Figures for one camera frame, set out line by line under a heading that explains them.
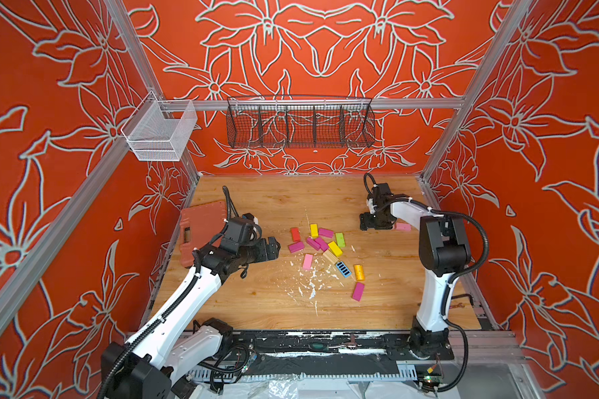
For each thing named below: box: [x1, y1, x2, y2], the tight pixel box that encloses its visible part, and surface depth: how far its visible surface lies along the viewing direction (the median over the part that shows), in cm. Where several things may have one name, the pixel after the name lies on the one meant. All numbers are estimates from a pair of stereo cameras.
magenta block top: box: [318, 227, 334, 239], surface depth 102 cm
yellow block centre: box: [327, 241, 343, 257], surface depth 95 cm
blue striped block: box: [335, 261, 352, 279], surface depth 89 cm
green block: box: [335, 232, 346, 248], surface depth 98 cm
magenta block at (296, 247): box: [287, 241, 305, 254], surface depth 97 cm
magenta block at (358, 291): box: [351, 281, 366, 302], surface depth 87 cm
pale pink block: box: [302, 253, 314, 271], surface depth 92 cm
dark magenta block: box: [313, 236, 329, 252], surface depth 97 cm
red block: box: [290, 227, 301, 242], surface depth 102 cm
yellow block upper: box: [310, 223, 319, 239], surface depth 101 cm
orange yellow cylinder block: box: [353, 264, 366, 281], surface depth 89 cm
